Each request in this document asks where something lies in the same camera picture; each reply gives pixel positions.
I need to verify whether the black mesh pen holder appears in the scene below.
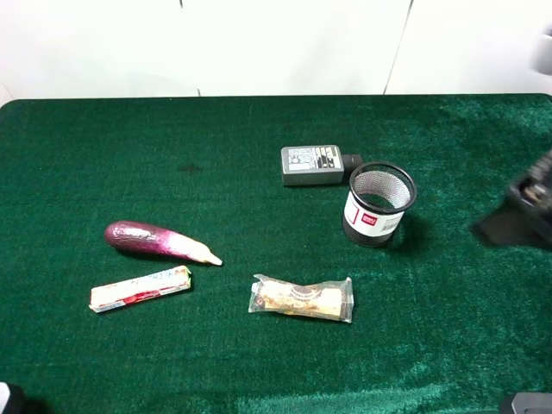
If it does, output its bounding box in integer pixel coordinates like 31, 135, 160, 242
342, 161, 417, 248

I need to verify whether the green velvet table cloth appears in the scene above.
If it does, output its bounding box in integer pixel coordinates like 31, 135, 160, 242
1, 94, 551, 413

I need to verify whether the black white object bottom left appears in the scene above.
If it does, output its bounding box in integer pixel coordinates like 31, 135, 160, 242
0, 382, 25, 414

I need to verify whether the grey device bottom right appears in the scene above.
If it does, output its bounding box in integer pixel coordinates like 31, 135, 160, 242
499, 392, 552, 414

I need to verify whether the white red candy pack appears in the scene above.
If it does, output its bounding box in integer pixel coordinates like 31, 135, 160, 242
89, 266, 191, 313

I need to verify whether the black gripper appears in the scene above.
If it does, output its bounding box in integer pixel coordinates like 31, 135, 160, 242
470, 150, 551, 248

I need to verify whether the grey power adapter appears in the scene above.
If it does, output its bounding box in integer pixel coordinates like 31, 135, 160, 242
280, 144, 363, 187

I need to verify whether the clear wrapped snack bar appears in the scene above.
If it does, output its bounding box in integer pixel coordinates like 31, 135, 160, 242
248, 274, 354, 323

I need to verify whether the purple eggplant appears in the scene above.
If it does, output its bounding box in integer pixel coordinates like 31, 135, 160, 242
103, 221, 223, 266

